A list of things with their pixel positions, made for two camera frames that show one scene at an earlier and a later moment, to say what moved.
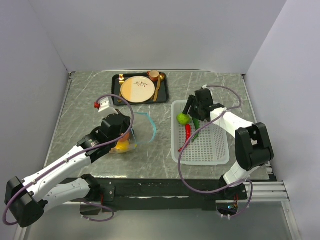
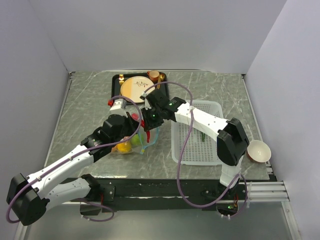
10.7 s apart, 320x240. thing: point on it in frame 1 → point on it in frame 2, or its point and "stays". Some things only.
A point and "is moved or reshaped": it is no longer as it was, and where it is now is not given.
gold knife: [158, 87] stays
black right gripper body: [194, 111] → [153, 118]
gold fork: [121, 79] stays
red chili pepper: [188, 134] is moved or reshaped
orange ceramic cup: [153, 75] stays
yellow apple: [122, 146] stays
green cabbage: [183, 119] is moved or reshaped
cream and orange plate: [137, 89] stays
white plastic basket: [211, 147] stays
